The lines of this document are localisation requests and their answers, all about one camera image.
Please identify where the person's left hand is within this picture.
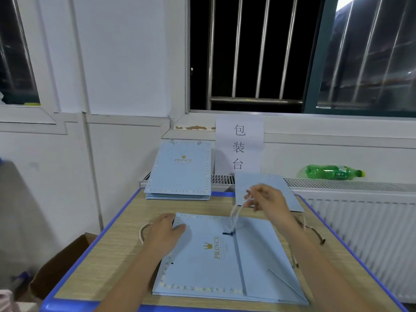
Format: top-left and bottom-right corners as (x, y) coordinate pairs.
(141, 213), (187, 257)

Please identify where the person's right hand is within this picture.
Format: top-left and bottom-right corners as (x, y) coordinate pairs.
(244, 184), (300, 228)

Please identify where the stack of blue paper bags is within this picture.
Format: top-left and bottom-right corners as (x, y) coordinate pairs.
(234, 172), (305, 213)

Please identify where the stack of finished blue bags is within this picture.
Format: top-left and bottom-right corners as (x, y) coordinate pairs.
(145, 192), (212, 197)

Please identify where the pile of white twisted ropes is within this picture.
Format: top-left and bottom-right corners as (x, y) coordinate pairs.
(292, 214), (326, 267)

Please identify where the person's right forearm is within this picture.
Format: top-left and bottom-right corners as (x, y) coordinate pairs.
(279, 214), (391, 312)

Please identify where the person's left forearm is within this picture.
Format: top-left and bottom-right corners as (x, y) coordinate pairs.
(94, 247), (173, 312)

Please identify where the blue-edged wooden desk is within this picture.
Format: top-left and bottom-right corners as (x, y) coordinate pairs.
(40, 189), (407, 312)

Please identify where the white paper sign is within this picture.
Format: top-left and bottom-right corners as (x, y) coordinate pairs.
(214, 114), (266, 174)

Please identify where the green plastic bottle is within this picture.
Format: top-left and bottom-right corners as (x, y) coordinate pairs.
(305, 164), (366, 181)

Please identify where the metal window grille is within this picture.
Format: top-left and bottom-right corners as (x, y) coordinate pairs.
(188, 0), (319, 113)

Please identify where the brown cardboard box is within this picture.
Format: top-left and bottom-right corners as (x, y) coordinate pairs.
(29, 232), (98, 299)

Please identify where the teal framed sliding window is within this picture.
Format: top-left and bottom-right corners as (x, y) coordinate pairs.
(304, 0), (416, 117)

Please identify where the white framed window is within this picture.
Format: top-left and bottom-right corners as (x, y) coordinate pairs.
(0, 0), (66, 135)

